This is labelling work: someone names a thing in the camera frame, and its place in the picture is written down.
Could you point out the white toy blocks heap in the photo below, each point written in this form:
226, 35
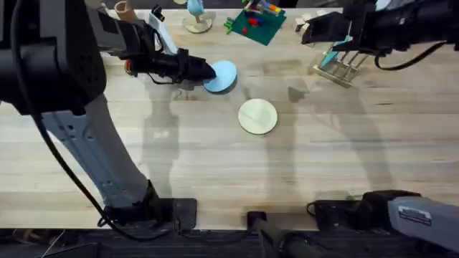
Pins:
305, 19

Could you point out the wooden peg dish rack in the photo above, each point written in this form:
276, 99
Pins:
340, 70

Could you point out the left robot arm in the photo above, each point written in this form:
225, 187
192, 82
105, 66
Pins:
107, 161

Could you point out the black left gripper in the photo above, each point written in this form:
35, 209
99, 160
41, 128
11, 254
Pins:
161, 66

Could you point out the pale green round plate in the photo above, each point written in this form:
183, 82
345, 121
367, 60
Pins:
257, 116

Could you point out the green board with toy blocks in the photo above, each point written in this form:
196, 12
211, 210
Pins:
260, 25

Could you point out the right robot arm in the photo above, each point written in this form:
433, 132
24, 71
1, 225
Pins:
423, 218

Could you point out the brown cardboard tube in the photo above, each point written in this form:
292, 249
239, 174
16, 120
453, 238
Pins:
125, 10

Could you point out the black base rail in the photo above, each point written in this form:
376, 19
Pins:
215, 247

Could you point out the small orange object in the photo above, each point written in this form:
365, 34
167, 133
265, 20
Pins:
127, 66

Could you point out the light blue round plate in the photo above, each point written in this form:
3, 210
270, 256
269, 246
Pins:
330, 58
226, 77

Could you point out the cup stand with blue cup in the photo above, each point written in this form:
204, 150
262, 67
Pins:
197, 18

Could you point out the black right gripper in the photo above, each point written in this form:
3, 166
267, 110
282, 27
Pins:
371, 30

